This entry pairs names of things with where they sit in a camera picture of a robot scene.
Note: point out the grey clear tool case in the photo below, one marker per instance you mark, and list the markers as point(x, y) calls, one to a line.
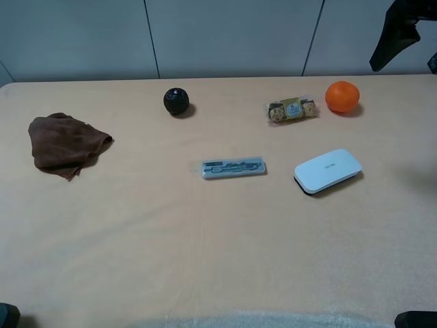
point(232, 168)

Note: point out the orange round fruit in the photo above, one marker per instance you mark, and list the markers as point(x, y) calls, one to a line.
point(342, 97)

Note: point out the white flat eraser box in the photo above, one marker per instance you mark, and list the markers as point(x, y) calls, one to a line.
point(327, 170)

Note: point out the black object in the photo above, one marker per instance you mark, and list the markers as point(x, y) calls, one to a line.
point(9, 316)
point(416, 319)

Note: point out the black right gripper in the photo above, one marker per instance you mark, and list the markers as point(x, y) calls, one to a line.
point(399, 31)

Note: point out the black round ball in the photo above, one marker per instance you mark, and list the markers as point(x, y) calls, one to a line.
point(176, 101)

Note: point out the black object bottom left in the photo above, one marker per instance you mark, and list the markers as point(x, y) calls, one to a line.
point(9, 316)

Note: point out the brown crumpled cloth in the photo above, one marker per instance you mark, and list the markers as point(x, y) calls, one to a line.
point(62, 145)

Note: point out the black object bottom right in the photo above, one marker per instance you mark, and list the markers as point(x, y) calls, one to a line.
point(416, 319)

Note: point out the chocolate balls clear pack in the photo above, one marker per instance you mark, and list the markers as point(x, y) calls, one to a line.
point(291, 109)

